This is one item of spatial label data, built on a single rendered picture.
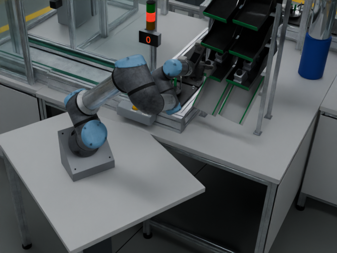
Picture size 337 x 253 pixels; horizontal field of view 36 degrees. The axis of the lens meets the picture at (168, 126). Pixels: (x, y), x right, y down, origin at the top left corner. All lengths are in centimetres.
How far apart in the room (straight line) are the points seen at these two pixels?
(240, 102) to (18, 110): 144
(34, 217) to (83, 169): 115
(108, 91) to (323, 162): 169
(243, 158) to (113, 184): 67
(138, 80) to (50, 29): 194
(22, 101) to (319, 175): 192
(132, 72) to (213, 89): 85
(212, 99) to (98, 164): 69
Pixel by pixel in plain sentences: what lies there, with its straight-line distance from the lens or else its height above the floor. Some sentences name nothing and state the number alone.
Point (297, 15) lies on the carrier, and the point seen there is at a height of 99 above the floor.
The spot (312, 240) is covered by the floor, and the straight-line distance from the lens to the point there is 352.
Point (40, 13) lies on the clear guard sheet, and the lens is 395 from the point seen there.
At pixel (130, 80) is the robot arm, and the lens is 197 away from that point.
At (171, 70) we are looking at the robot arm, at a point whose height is 138.
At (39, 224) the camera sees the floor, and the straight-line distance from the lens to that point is 352.
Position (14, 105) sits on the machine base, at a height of 68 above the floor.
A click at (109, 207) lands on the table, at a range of 236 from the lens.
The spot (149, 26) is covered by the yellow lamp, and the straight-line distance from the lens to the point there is 288.
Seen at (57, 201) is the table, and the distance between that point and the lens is 242.
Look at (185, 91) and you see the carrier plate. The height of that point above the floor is 97.
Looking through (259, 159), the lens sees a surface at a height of 86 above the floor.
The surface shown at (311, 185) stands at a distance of 350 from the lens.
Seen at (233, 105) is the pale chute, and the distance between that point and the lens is 269.
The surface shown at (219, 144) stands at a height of 86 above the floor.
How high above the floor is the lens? 256
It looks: 37 degrees down
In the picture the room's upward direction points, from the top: 2 degrees clockwise
